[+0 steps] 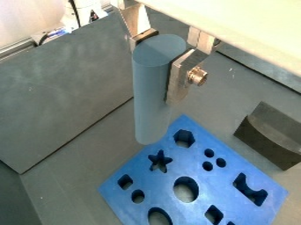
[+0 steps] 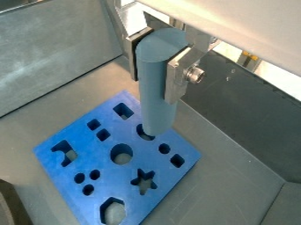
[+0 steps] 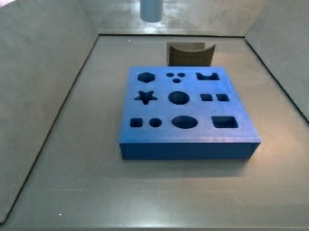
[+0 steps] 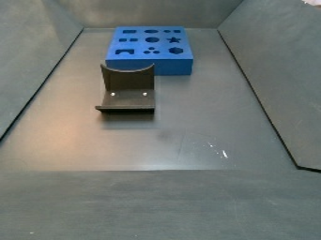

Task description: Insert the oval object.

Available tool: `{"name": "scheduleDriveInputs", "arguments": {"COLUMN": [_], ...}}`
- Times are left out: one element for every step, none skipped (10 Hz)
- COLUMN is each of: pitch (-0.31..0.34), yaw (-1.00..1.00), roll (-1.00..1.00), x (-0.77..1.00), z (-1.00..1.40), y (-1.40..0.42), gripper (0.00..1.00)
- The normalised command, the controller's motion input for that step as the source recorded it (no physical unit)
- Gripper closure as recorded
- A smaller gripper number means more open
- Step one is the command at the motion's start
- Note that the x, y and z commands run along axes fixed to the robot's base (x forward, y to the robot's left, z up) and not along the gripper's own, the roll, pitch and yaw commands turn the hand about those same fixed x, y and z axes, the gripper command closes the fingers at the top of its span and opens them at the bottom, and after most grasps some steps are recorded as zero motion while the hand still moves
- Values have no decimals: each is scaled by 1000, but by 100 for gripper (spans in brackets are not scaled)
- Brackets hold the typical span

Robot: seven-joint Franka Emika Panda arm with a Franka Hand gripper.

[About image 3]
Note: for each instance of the grey oval peg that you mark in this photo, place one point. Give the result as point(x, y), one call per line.
point(151, 10)

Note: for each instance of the blue shape sorter block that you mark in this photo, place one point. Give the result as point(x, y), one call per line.
point(184, 115)

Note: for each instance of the dark curved holder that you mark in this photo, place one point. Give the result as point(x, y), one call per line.
point(190, 54)

